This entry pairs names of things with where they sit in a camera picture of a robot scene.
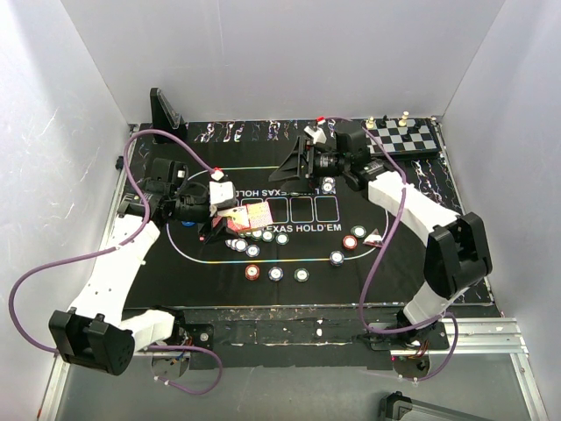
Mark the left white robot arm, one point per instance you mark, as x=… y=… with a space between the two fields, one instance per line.
x=92 y=333

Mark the red playing card deck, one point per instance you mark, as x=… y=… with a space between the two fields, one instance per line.
x=248 y=217

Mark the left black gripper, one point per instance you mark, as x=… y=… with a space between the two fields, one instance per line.
x=208 y=230

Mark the white chess piece tall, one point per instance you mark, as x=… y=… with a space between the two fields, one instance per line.
x=405 y=118

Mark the black white chess board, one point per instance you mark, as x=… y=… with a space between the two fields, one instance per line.
x=424 y=141

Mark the green poker chip stack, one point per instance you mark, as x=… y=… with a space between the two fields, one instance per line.
x=301 y=274

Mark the spread green chips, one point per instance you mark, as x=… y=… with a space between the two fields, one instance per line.
x=267 y=236

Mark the black device bottom corner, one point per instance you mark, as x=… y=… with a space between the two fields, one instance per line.
x=396 y=406

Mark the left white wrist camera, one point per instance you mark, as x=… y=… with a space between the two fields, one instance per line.
x=222 y=194

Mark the blue poker chip stack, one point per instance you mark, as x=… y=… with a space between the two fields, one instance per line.
x=275 y=274

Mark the spread blue white chips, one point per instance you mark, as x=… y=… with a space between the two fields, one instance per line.
x=242 y=246

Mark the black poker table mat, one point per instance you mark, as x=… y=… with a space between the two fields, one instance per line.
x=181 y=271

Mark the red poker chip stack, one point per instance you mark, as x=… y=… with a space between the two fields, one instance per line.
x=252 y=272

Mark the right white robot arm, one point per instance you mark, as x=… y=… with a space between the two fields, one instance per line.
x=457 y=254

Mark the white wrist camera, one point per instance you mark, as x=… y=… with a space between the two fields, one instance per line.
x=315 y=134
x=222 y=194

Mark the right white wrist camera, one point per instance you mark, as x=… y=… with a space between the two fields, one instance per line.
x=315 y=134

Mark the black card shoe holder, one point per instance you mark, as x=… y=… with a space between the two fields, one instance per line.
x=164 y=117

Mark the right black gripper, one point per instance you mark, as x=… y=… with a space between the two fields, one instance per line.
x=290 y=168

